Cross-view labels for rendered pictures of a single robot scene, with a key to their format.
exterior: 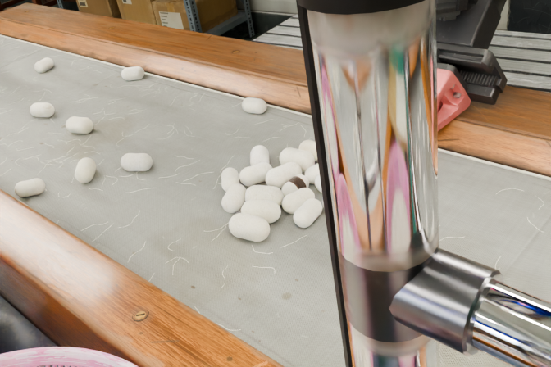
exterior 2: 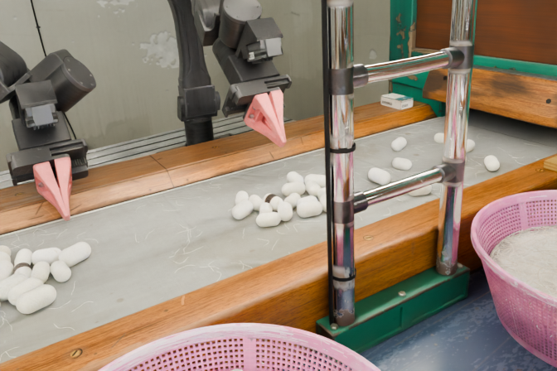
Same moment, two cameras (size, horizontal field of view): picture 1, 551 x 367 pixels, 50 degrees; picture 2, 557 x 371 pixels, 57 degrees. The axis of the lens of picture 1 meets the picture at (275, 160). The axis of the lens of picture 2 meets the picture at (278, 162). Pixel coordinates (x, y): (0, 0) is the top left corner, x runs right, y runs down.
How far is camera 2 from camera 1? 0.41 m
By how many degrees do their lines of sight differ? 69
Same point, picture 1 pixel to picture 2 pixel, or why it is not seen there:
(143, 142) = not seen: outside the picture
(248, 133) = not seen: outside the picture
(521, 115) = (100, 178)
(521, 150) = (122, 190)
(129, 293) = (40, 360)
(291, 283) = (111, 296)
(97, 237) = not seen: outside the picture
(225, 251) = (35, 324)
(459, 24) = (53, 130)
